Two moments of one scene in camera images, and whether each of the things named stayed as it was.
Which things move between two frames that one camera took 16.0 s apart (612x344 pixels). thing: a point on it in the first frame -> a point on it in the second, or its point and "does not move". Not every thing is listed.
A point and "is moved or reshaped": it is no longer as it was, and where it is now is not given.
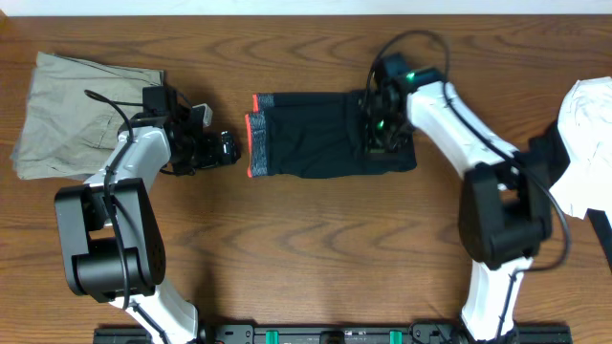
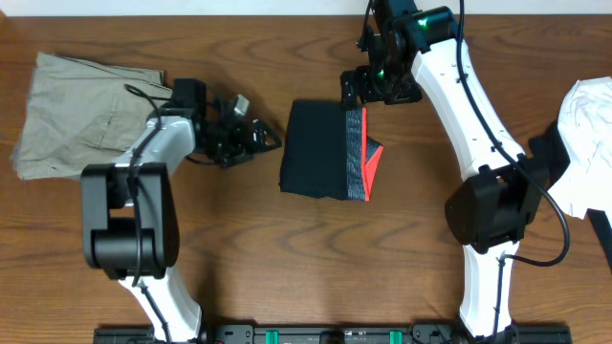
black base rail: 339,333 does not move
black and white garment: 578,146 does not move
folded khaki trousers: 66,133 does not move
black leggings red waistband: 318,134 is moved or reshaped
